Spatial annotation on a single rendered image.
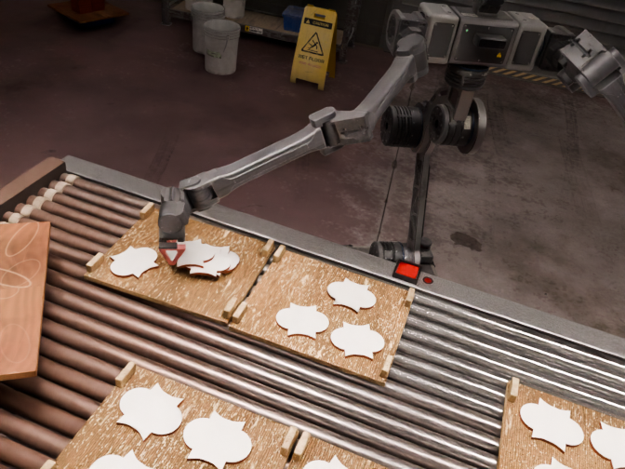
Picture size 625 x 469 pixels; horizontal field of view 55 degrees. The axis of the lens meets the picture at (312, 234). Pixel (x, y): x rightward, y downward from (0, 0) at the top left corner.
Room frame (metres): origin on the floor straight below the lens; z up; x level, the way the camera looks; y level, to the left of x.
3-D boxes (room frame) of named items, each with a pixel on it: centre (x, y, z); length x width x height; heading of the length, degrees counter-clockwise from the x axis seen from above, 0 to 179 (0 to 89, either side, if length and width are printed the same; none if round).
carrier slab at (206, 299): (1.27, 0.34, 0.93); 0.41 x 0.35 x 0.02; 78
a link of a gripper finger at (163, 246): (1.21, 0.36, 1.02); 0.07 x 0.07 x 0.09; 17
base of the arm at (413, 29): (1.83, -0.20, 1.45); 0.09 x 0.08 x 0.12; 103
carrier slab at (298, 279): (1.17, -0.07, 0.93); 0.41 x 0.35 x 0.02; 76
